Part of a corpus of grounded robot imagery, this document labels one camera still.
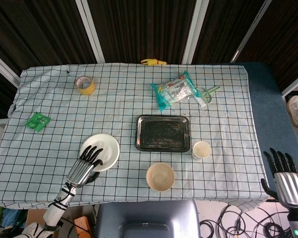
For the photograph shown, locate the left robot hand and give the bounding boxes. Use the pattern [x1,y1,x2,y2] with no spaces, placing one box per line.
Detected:
[66,145,104,189]

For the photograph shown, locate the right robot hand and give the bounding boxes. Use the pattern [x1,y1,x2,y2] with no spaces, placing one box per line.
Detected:
[260,148,298,209]

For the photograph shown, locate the white round plate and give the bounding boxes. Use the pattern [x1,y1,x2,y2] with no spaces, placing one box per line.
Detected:
[79,133,121,172]

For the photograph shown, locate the beige bowl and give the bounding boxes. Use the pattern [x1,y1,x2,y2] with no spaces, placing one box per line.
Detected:
[146,162,176,192]

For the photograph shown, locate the white paper cup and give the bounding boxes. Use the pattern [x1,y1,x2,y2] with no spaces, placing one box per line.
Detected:
[191,141,212,161]

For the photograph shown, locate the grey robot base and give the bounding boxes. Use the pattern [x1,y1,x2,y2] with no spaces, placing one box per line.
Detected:
[94,200,202,238]

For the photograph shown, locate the black metal tray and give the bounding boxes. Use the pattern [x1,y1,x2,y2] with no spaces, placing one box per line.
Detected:
[135,115,191,153]

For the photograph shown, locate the orange box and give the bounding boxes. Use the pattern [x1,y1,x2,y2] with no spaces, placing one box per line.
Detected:
[74,215,92,238]

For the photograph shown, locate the checked light blue tablecloth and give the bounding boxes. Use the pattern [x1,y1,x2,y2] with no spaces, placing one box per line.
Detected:
[0,63,271,211]

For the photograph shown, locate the brown cardboard box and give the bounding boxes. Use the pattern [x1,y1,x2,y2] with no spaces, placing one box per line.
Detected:
[27,209,50,228]

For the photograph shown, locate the green sachet packet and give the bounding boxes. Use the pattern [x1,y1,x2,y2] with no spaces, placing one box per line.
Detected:
[24,112,52,133]

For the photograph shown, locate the white sneaker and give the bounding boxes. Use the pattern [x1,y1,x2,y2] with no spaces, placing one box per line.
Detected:
[287,95,298,128]

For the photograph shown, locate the yellow tape roll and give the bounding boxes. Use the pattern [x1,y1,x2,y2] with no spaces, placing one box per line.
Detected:
[75,76,96,96]

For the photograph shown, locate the teal snack package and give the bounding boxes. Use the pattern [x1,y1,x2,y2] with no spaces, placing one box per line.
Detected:
[150,70,202,112]

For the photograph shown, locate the yellow plastic toy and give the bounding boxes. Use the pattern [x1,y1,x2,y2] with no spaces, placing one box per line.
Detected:
[141,58,167,66]

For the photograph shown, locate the black floor cables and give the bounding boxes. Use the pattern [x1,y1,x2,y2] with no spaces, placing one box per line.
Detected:
[200,204,293,238]

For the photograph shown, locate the white partition frame post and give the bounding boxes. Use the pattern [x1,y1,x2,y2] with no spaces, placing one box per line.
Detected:
[75,0,105,63]
[282,74,298,97]
[230,0,273,62]
[0,48,20,88]
[182,0,211,64]

